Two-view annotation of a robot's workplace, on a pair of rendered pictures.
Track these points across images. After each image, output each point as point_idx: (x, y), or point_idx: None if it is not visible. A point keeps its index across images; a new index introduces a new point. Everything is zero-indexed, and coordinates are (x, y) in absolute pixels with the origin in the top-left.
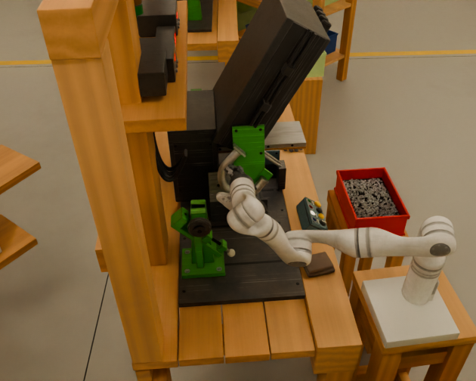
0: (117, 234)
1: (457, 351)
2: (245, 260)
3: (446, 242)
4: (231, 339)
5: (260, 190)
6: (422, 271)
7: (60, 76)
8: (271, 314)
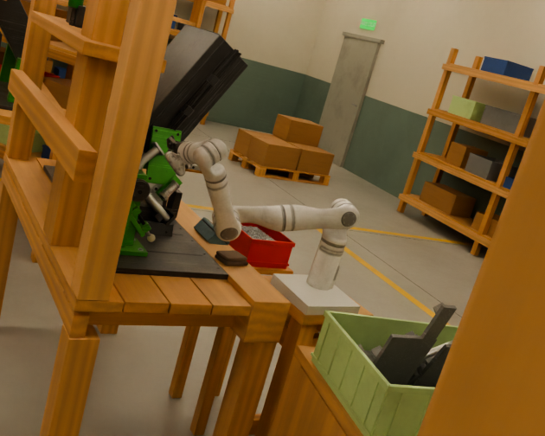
0: (135, 112)
1: None
2: (162, 251)
3: (354, 211)
4: (171, 294)
5: (171, 193)
6: (331, 246)
7: None
8: (201, 285)
